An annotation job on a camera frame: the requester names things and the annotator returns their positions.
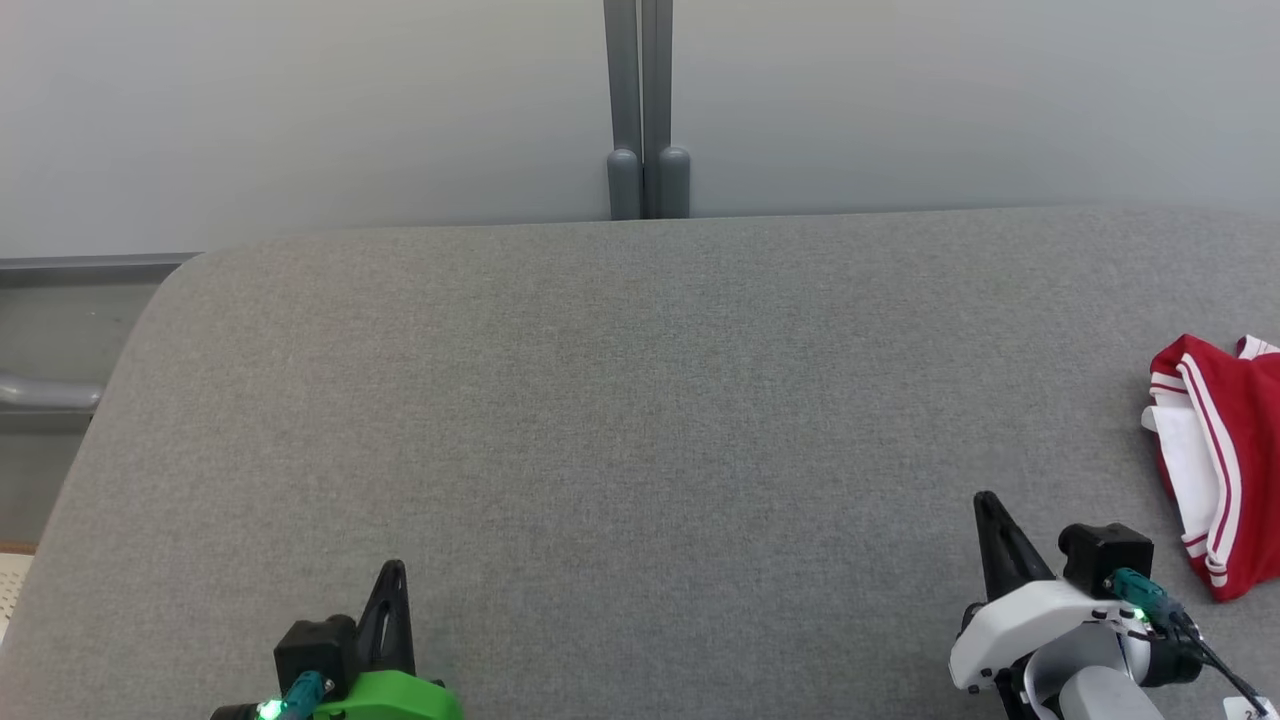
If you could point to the grey horizontal metal tube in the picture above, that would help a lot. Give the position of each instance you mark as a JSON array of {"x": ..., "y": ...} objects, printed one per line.
[{"x": 50, "y": 392}]

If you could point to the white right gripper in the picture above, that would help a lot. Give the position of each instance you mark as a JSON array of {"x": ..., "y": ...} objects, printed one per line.
[{"x": 1040, "y": 620}]

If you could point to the grey wall base rail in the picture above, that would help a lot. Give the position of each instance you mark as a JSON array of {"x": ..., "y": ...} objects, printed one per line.
[{"x": 80, "y": 270}]

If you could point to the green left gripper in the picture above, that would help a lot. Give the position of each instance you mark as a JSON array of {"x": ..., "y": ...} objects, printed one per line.
[{"x": 400, "y": 700}]

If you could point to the grey metal partition post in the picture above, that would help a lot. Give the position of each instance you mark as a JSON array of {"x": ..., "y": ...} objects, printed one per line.
[
  {"x": 668, "y": 180},
  {"x": 622, "y": 100}
]

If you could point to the beige perforated panel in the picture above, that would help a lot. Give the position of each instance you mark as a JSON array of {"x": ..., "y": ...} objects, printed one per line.
[{"x": 12, "y": 590}]

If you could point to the red white-sleeved basketball jersey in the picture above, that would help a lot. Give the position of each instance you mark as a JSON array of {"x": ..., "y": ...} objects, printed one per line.
[{"x": 1250, "y": 450}]

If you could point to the grey fabric sofa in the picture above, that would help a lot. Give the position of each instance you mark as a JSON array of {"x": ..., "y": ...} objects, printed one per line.
[{"x": 600, "y": 450}]

